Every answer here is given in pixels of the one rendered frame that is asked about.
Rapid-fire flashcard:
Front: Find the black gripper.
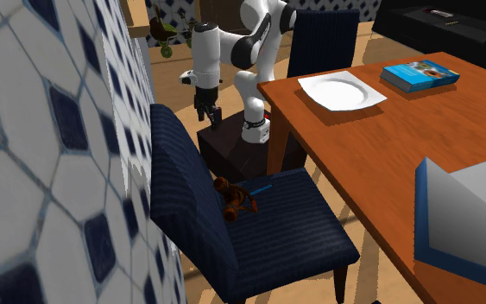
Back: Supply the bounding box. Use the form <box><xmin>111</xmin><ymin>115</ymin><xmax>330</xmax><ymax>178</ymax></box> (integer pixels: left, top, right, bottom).
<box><xmin>193</xmin><ymin>85</ymin><xmax>223</xmax><ymax>130</ymax></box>

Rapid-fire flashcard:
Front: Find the dark robot stand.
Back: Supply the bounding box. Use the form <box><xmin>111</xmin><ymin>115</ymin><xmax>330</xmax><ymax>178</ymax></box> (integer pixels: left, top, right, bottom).
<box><xmin>196</xmin><ymin>110</ymin><xmax>307</xmax><ymax>185</ymax></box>

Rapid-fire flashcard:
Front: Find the brown toy figure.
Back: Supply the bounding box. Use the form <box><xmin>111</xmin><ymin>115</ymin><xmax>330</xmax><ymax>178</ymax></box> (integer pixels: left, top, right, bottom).
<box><xmin>212</xmin><ymin>176</ymin><xmax>260</xmax><ymax>224</ymax></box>

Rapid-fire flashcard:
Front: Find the blue pen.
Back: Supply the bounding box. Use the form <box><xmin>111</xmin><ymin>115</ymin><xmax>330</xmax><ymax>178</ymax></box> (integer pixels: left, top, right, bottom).
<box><xmin>249</xmin><ymin>183</ymin><xmax>275</xmax><ymax>197</ymax></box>

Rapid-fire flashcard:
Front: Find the green potted plant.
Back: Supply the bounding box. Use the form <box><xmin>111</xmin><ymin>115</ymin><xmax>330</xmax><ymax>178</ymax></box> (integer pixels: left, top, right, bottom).
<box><xmin>148</xmin><ymin>3</ymin><xmax>199</xmax><ymax>60</ymax></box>

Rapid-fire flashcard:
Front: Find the white square plate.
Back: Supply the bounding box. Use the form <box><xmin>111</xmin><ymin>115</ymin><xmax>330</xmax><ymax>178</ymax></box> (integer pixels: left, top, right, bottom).
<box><xmin>297</xmin><ymin>70</ymin><xmax>388</xmax><ymax>112</ymax></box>

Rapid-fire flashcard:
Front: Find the dark blue striped chair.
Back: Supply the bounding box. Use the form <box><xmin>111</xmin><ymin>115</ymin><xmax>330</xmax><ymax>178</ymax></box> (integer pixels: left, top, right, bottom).
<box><xmin>149</xmin><ymin>104</ymin><xmax>361</xmax><ymax>304</ymax></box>
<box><xmin>286</xmin><ymin>8</ymin><xmax>361</xmax><ymax>79</ymax></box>

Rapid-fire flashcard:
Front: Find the orange wooden table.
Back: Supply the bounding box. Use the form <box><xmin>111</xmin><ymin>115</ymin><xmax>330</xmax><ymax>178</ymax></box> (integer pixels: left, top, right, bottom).
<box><xmin>256</xmin><ymin>51</ymin><xmax>486</xmax><ymax>304</ymax></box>

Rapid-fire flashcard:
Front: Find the blue book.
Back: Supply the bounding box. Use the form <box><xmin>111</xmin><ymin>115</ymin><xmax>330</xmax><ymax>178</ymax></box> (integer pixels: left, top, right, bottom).
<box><xmin>379</xmin><ymin>60</ymin><xmax>462</xmax><ymax>94</ymax></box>

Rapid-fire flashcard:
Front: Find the grey box with blue frame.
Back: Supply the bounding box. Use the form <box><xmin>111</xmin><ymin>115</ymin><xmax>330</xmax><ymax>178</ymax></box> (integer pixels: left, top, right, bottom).
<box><xmin>413</xmin><ymin>153</ymin><xmax>486</xmax><ymax>295</ymax></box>

